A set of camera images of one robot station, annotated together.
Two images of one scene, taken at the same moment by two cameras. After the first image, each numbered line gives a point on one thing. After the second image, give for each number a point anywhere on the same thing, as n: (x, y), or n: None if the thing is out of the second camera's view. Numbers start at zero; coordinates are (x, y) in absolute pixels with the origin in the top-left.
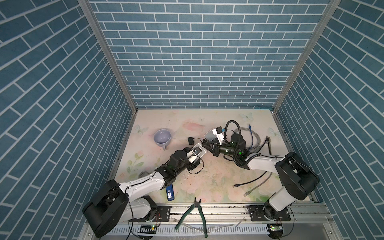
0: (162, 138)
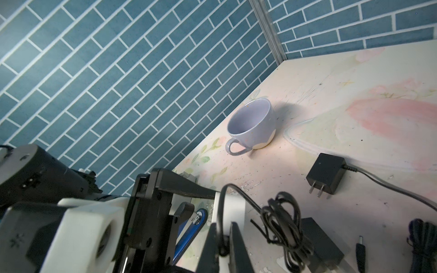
0: (251, 123)
